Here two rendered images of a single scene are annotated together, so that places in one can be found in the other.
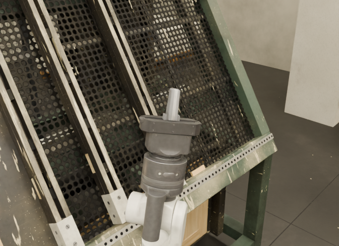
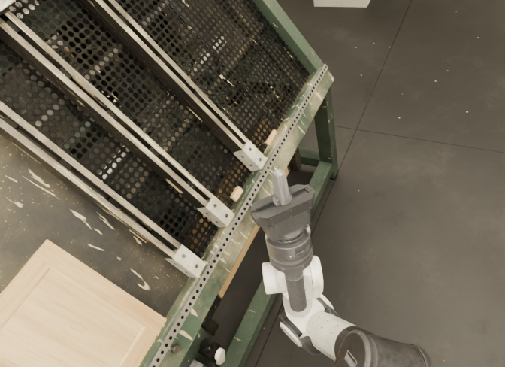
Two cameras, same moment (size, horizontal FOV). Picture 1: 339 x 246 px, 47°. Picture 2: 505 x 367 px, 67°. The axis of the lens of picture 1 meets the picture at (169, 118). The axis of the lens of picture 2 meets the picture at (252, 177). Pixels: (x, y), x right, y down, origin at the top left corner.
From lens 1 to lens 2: 37 cm
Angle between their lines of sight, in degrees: 23
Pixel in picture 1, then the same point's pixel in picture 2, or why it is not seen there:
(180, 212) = (319, 274)
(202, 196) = (284, 161)
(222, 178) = (295, 134)
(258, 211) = (329, 139)
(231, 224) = (306, 154)
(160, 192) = (297, 271)
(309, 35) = not seen: outside the picture
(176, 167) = (304, 244)
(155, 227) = (302, 300)
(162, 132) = (282, 221)
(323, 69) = not seen: outside the picture
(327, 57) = not seen: outside the picture
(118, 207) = (218, 214)
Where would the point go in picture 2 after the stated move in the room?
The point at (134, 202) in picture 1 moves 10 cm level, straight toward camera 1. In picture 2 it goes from (270, 279) to (292, 324)
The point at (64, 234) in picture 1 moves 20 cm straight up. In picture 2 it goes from (184, 263) to (161, 235)
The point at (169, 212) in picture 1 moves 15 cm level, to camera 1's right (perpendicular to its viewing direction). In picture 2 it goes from (308, 278) to (378, 251)
